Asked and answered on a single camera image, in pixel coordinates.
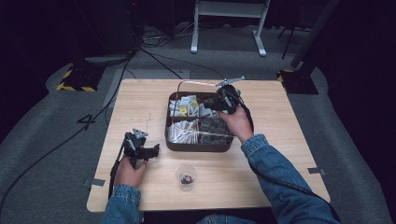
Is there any pile of white red packets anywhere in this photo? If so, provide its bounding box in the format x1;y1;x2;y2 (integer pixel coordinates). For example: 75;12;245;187
199;102;219;119

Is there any black striped stand base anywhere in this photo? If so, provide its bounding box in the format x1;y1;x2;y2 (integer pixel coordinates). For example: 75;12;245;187
276;68;319;95
56;63;106;93

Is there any clear plastic cup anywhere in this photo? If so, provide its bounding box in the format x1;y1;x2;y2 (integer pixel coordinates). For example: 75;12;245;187
175;162;199;192

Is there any person's denim lap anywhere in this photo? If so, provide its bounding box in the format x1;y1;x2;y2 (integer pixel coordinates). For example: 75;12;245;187
195;213;260;224

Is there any white desk frame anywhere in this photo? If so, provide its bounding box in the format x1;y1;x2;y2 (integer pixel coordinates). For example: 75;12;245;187
190;0;272;58

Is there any row of long white sachets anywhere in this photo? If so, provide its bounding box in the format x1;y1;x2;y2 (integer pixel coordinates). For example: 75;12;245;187
166;119;201;145

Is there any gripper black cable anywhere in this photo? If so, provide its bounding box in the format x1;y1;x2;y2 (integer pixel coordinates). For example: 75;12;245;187
237;101;343;224
107;139;128;200

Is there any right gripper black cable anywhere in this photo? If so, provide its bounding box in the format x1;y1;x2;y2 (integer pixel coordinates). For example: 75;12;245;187
237;101;343;224

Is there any long black floor cable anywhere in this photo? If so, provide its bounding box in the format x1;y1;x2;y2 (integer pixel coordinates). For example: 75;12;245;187
0;46;140;218

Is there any grey tape piece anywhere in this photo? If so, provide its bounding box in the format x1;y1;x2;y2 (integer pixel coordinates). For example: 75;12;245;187
83;177;106;188
306;166;327;176

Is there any pile of dark packets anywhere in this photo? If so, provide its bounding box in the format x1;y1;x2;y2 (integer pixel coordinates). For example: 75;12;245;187
199;116;234;146

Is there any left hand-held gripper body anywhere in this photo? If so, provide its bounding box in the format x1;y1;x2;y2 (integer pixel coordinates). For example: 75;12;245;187
121;128;149;170

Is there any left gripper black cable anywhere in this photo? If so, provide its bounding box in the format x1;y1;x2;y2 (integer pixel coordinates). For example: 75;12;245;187
107;139;128;200

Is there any dark compartment box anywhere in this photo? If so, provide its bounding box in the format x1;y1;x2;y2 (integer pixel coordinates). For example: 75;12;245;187
163;91;235;153

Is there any person's left hand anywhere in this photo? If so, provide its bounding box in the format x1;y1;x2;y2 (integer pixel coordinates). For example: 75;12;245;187
113;154;148;189

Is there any person's right hand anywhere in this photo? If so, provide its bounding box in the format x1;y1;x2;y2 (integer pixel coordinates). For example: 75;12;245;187
216;105;255;145

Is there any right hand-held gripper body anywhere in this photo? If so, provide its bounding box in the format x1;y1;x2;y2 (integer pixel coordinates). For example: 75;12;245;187
214;76;246;116

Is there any pile of white yellow packets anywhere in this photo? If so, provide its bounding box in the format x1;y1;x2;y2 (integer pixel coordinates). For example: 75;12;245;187
168;95;201;118

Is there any grey metal post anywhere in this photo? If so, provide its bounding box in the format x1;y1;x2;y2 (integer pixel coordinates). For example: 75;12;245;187
290;0;342;70

